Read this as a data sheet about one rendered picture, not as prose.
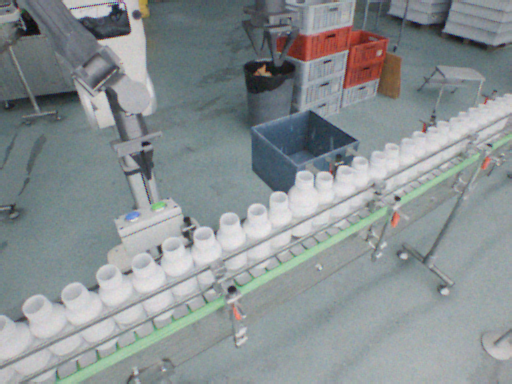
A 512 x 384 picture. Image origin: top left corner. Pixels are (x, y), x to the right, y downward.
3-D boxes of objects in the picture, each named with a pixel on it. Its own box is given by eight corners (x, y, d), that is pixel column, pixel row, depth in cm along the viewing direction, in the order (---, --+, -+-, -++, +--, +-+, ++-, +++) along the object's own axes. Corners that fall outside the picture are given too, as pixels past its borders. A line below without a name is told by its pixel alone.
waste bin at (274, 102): (261, 150, 287) (261, 81, 244) (236, 128, 315) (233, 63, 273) (301, 135, 305) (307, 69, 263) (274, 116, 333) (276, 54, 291)
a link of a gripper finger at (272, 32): (278, 56, 67) (279, 9, 61) (298, 66, 63) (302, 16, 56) (250, 62, 64) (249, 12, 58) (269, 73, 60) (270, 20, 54)
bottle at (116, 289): (124, 339, 61) (94, 294, 50) (114, 315, 64) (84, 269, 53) (152, 322, 63) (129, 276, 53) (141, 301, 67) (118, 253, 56)
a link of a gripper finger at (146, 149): (164, 179, 68) (150, 137, 64) (131, 191, 65) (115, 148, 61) (156, 172, 74) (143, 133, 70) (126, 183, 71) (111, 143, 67)
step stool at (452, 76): (452, 92, 388) (464, 60, 361) (473, 115, 342) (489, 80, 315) (416, 90, 390) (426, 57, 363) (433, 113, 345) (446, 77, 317)
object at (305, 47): (305, 62, 269) (307, 35, 254) (273, 50, 293) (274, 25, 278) (350, 49, 298) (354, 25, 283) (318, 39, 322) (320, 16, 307)
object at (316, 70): (303, 87, 283) (305, 62, 268) (272, 73, 306) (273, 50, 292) (346, 72, 312) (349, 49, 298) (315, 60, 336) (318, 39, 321)
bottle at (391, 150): (391, 200, 91) (408, 152, 80) (372, 202, 90) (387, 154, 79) (382, 186, 96) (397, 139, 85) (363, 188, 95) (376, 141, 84)
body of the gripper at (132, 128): (164, 139, 66) (153, 103, 63) (115, 154, 62) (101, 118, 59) (157, 135, 71) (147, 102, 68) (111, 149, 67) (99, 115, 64)
